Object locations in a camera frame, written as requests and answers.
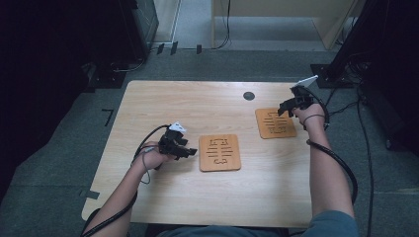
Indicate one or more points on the dark stand base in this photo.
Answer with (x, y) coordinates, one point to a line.
(108, 80)

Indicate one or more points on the dark cabinet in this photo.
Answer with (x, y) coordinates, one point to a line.
(146, 26)

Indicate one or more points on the black round table grommet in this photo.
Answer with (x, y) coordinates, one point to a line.
(249, 96)

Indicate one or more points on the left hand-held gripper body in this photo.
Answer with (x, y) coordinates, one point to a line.
(171, 143)

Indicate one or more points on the black angled tape mark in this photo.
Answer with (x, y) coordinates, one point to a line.
(108, 117)

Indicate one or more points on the black slanted stand pole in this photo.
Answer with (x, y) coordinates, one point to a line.
(352, 33)

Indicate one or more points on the grey tape patch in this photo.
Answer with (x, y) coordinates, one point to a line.
(90, 194)

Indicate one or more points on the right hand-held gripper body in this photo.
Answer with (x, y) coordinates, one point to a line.
(301, 98)

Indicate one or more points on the dark wrist band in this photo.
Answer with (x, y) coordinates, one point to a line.
(313, 116)

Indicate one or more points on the square wooden slotted coaster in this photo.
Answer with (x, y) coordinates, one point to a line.
(275, 126)
(219, 153)

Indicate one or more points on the person's left hand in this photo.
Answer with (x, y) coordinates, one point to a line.
(150, 158)

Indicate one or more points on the person's right hand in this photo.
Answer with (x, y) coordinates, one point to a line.
(313, 113)

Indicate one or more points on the dark curtain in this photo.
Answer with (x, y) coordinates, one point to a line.
(49, 82)
(402, 65)

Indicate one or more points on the black stand base plate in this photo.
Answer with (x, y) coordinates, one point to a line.
(324, 80)

